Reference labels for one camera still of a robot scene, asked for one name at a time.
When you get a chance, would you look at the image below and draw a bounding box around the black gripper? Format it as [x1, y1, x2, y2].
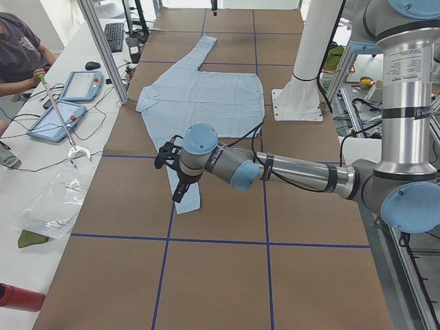
[154, 135, 190, 202]

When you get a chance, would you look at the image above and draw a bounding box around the light blue button-up shirt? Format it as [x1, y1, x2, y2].
[135, 35, 265, 214]

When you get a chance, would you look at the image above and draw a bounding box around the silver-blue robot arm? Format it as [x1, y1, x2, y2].
[154, 1, 439, 234]

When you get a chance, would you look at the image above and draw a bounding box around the long reacher grabber tool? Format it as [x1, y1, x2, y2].
[38, 74, 91, 169]

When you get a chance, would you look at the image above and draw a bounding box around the brown paper table mat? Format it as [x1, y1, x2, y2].
[34, 7, 393, 329]

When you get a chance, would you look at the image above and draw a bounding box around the clear plastic bag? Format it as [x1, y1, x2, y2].
[17, 170, 92, 239]

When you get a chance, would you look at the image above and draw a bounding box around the upper blue teach pendant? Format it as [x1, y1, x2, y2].
[59, 70, 103, 102]

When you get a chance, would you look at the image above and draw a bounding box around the blue teach pendant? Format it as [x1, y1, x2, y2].
[26, 100, 86, 142]
[59, 70, 103, 102]

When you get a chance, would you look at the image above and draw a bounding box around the lower blue teach pendant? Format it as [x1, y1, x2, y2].
[26, 100, 86, 142]

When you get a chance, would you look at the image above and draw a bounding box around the black computer mouse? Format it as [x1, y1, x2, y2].
[85, 61, 101, 71]

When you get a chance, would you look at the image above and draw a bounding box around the green folded cloth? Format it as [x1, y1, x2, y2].
[17, 230, 49, 249]

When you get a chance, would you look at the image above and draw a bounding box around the black keyboard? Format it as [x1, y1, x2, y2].
[104, 22, 124, 53]

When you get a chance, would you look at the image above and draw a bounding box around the seated person dark shirt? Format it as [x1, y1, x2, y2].
[0, 12, 57, 169]

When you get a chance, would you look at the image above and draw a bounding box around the red cylinder bottle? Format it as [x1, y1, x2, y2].
[1, 283, 46, 312]

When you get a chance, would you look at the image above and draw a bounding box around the white pedestal column base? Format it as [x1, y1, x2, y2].
[272, 0, 344, 122]

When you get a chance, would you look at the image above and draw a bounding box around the aluminium frame post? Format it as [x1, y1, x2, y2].
[78, 0, 129, 105]

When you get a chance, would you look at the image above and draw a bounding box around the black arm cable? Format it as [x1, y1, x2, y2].
[219, 123, 348, 193]

